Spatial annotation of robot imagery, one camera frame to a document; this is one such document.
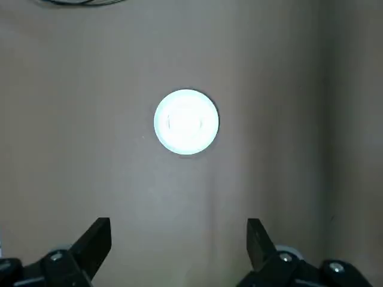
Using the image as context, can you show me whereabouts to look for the black desk cables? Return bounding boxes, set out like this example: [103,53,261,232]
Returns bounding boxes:
[32,0,126,7]

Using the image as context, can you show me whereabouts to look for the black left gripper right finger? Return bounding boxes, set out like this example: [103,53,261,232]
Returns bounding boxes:
[236,218,375,287]

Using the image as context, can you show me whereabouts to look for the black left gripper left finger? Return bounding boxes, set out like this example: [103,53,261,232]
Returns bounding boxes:
[0,217,113,287]

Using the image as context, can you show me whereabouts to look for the white round plate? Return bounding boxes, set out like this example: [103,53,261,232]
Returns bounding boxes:
[153,88,220,155]

